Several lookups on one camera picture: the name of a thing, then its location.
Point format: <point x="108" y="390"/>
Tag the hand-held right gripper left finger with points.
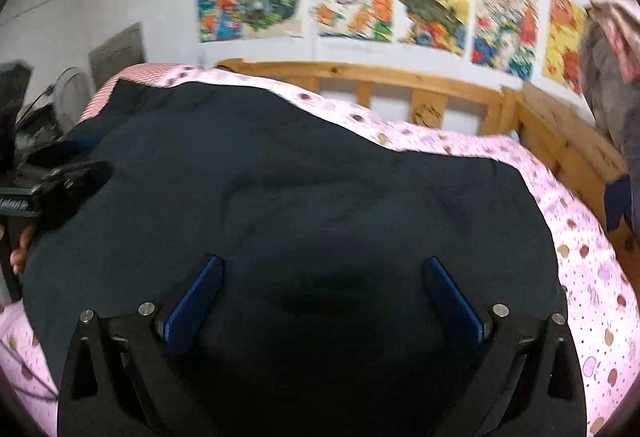
<point x="192" y="307"/>

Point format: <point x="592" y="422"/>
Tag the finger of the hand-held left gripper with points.
<point x="70" y="189"/>

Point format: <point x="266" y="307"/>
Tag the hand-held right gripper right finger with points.
<point x="452" y="307"/>

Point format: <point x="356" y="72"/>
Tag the black jacket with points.
<point x="300" y="192"/>

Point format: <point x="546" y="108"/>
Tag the person's left hand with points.
<point x="22" y="249"/>

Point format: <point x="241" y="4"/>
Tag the white fan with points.
<point x="72" y="94"/>

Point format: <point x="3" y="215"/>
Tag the pink striped pillow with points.
<point x="107" y="84"/>

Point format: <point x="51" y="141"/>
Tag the pink patterned bedsheet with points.
<point x="590" y="277"/>

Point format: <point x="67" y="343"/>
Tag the dark navy hanging cloth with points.
<point x="615" y="202"/>

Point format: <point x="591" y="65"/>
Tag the pink floral hanging cloth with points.
<point x="617" y="32"/>

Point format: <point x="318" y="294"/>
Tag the grey wall panel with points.
<point x="117" y="54"/>

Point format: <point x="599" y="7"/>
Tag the wooden bed frame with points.
<point x="350" y="72"/>

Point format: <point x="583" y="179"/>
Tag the group of colourful wall drawings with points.
<point x="425" y="2"/>

